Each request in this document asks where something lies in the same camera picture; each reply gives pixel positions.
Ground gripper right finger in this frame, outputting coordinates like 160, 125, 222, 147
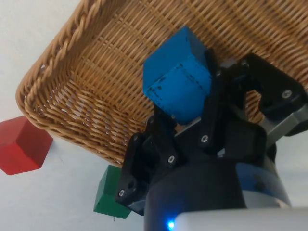
196, 49, 307, 155

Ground green wooden cube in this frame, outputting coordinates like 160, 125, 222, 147
93, 164, 132, 220

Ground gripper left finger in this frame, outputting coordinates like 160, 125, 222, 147
115, 103, 187, 213

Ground blue wooden cube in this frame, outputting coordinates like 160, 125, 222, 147
142, 26, 213, 126

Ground red wooden cube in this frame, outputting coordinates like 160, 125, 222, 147
0, 115, 54, 176

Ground brown wicker basket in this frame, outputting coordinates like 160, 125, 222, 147
15, 0, 308, 169

